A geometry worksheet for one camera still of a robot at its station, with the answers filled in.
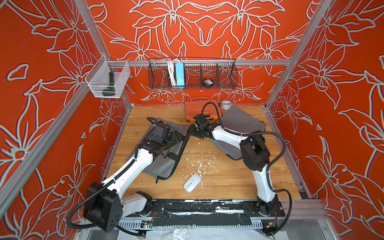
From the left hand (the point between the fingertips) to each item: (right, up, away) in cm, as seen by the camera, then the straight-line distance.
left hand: (178, 135), depth 82 cm
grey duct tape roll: (+35, +21, +32) cm, 52 cm away
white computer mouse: (+8, -26, -3) cm, 27 cm away
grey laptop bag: (-11, -19, +1) cm, 21 cm away
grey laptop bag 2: (+43, +8, +25) cm, 50 cm away
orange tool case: (+18, +15, +2) cm, 24 cm away
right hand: (+6, +3, +14) cm, 15 cm away
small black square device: (+18, +34, +14) cm, 41 cm away
